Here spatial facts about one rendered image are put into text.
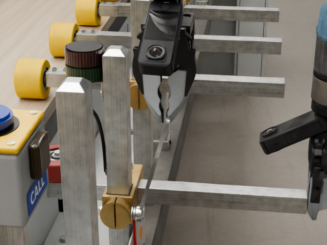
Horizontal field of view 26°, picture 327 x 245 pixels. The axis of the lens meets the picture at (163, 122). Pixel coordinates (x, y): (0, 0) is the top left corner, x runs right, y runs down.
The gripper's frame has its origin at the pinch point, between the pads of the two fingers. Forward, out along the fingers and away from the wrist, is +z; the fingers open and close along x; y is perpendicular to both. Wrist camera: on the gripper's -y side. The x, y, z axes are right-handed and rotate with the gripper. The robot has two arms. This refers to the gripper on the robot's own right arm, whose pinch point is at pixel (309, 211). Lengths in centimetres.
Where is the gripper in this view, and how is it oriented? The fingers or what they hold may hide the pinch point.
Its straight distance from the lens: 120.6
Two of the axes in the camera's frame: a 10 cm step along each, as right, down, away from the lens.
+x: 1.3, -4.1, 9.0
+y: 9.9, 0.5, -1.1
